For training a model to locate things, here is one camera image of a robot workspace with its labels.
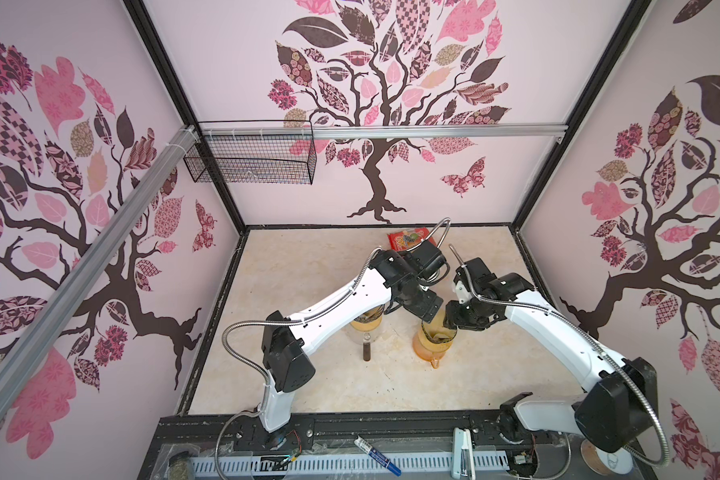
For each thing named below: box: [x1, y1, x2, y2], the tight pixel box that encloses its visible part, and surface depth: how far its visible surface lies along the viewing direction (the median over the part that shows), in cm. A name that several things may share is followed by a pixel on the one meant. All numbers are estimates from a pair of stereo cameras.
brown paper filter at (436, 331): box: [421, 310, 457, 343], surface depth 78 cm
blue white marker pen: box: [354, 435, 402, 477], surface depth 71 cm
